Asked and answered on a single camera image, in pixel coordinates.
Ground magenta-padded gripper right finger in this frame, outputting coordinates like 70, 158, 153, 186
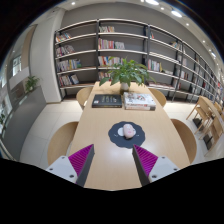
131, 143, 181, 187

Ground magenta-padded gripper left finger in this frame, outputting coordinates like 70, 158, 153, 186
45, 143, 96, 188

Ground dark mouse pad with eyes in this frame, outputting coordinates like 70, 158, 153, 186
107, 120, 146, 149

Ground round-backed wooden chair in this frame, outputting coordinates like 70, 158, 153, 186
148, 87, 168, 108
46, 121, 80, 167
75, 87, 94, 110
170, 118, 198, 164

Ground wooden table and chairs group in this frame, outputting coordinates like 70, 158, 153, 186
185, 96, 224, 158

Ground white illustrated book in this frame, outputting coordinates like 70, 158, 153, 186
123, 91, 157, 112

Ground black book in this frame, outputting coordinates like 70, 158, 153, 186
91, 93, 123, 109

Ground small green potted plant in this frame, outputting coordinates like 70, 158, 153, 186
24, 75, 41, 94

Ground green plant in white pot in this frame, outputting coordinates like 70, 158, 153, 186
99, 58, 156, 93

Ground grey shelf unit with books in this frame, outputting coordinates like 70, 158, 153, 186
53, 18, 224, 106

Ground round ceiling lights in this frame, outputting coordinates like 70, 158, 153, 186
69, 0, 218, 59

